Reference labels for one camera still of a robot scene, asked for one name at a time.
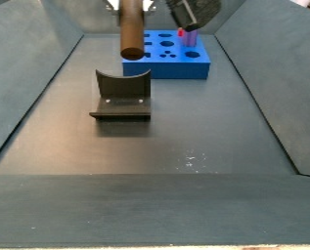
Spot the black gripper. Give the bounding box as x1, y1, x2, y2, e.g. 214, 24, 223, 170
103, 0, 222, 31

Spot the brown round cylinder peg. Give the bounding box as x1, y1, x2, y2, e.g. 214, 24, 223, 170
120, 0, 144, 61

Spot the red rounded peg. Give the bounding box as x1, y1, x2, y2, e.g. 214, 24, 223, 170
178, 27, 184, 37

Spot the purple star peg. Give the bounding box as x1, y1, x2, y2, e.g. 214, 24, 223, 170
182, 30, 198, 47

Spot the blue shape sorter block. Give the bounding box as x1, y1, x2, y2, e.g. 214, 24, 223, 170
123, 30, 211, 79

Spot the black curved cradle stand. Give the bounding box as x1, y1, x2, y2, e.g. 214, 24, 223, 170
89, 71, 151, 120

